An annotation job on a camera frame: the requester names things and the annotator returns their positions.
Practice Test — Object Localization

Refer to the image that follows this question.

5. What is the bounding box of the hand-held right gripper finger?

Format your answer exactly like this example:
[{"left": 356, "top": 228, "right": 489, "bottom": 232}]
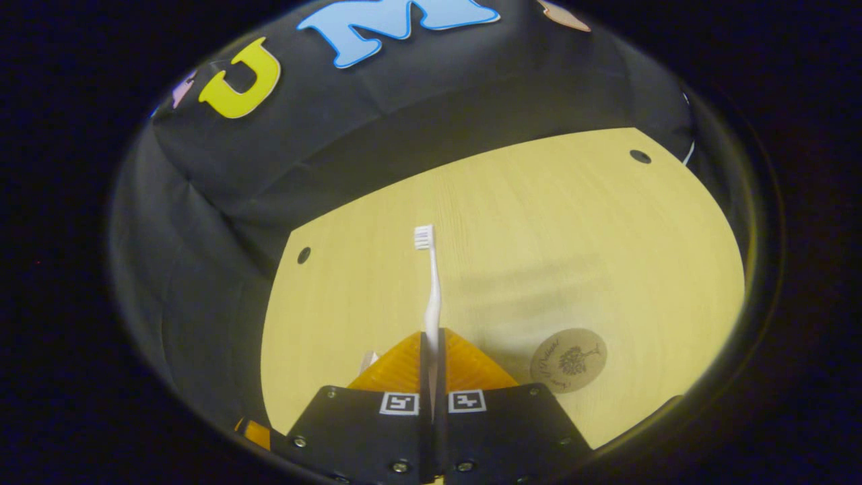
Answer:
[
  {"left": 286, "top": 329, "right": 435, "bottom": 484},
  {"left": 434, "top": 327, "right": 595, "bottom": 484}
]

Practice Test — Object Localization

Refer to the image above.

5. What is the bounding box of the white toothbrush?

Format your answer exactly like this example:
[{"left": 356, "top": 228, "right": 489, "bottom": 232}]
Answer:
[{"left": 413, "top": 224, "right": 444, "bottom": 422}]

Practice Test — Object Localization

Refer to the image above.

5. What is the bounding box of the white cable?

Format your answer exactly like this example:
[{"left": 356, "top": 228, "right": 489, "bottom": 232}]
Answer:
[{"left": 682, "top": 91, "right": 696, "bottom": 166}]

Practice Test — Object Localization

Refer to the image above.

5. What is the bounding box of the round cork coaster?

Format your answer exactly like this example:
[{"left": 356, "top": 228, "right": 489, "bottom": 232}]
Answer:
[{"left": 529, "top": 328, "right": 608, "bottom": 394}]

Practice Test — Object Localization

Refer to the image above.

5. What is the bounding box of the black backdrop cloth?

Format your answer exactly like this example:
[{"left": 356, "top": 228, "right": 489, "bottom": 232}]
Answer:
[{"left": 108, "top": 0, "right": 755, "bottom": 432}]

